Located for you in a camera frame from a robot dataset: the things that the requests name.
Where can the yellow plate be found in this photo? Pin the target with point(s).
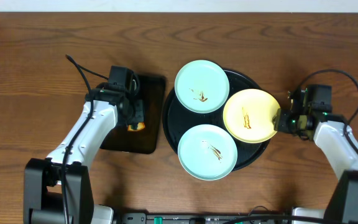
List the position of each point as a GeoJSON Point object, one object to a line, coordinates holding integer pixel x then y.
{"type": "Point", "coordinates": [248, 115]}

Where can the light blue plate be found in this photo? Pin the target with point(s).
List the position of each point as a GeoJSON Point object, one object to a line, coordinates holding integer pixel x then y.
{"type": "Point", "coordinates": [207, 152]}
{"type": "Point", "coordinates": [202, 86]}

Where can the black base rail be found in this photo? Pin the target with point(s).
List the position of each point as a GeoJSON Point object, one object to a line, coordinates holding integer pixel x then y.
{"type": "Point", "coordinates": [143, 218]}

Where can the black rectangular tray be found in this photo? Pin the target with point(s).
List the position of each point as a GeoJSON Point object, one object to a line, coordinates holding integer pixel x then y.
{"type": "Point", "coordinates": [144, 139]}

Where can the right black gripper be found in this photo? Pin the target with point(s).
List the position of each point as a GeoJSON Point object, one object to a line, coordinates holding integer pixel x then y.
{"type": "Point", "coordinates": [279, 120]}

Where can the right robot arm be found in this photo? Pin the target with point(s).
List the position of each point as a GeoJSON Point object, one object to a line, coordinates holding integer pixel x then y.
{"type": "Point", "coordinates": [333, 135]}

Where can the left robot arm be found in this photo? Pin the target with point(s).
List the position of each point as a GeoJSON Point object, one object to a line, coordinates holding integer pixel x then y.
{"type": "Point", "coordinates": [57, 189]}

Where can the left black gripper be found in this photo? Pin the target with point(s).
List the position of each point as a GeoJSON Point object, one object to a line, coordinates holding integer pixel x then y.
{"type": "Point", "coordinates": [137, 116]}

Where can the yellow green scrub sponge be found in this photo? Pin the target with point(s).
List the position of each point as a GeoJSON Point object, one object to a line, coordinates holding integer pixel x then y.
{"type": "Point", "coordinates": [136, 127]}

